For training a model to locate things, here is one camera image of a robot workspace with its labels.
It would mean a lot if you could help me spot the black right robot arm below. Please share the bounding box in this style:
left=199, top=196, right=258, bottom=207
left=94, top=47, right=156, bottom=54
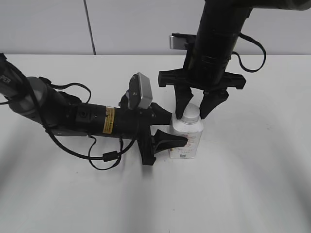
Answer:
left=158, top=0, right=311, bottom=119

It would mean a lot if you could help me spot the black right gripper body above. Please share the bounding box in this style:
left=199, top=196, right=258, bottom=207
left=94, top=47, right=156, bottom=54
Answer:
left=158, top=43, right=246, bottom=91

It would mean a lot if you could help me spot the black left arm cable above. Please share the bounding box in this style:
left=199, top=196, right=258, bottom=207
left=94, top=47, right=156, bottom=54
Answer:
left=0, top=56, right=137, bottom=171

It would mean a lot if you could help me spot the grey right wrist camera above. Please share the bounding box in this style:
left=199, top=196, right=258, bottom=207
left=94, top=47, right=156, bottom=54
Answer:
left=169, top=33, right=196, bottom=50

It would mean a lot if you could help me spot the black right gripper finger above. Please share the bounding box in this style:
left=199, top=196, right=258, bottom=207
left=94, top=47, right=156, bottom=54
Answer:
left=199, top=89, right=228, bottom=119
left=174, top=85, right=193, bottom=119

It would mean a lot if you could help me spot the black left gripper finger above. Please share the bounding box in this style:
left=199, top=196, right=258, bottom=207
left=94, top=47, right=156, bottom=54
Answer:
left=151, top=130, right=188, bottom=155
left=149, top=102, right=172, bottom=126

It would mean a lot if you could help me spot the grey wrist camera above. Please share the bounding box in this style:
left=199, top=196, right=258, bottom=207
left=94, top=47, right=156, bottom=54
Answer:
left=169, top=33, right=196, bottom=50
left=119, top=72, right=153, bottom=110

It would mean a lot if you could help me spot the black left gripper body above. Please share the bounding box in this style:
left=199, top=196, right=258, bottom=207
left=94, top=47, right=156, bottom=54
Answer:
left=73, top=103, right=156, bottom=166

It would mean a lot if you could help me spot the white yili changqing bottle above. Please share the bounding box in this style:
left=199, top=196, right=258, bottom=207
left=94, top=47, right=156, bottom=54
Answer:
left=168, top=113, right=204, bottom=160

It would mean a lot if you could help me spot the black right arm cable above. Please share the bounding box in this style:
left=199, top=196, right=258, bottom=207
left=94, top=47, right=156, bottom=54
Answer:
left=228, top=33, right=266, bottom=73

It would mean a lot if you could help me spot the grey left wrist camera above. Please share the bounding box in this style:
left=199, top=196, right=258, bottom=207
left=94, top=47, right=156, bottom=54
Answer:
left=119, top=72, right=153, bottom=110

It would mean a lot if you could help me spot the white round bottle cap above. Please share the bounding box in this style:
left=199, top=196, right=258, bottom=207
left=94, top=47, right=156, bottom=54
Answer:
left=181, top=103, right=200, bottom=124

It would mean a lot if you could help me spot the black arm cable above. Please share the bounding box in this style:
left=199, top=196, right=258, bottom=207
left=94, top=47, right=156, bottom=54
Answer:
left=228, top=33, right=266, bottom=73
left=0, top=56, right=137, bottom=171

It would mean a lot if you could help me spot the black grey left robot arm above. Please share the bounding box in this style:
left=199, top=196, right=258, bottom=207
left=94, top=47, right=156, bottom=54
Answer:
left=0, top=54, right=188, bottom=166

